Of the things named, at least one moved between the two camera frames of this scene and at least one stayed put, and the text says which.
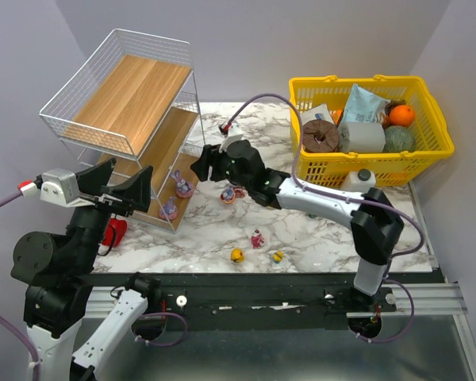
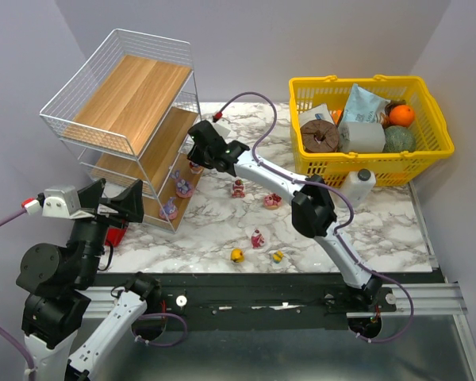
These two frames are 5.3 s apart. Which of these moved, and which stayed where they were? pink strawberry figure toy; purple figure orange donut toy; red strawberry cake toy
Moved: purple figure orange donut toy
Stayed: pink strawberry figure toy; red strawberry cake toy
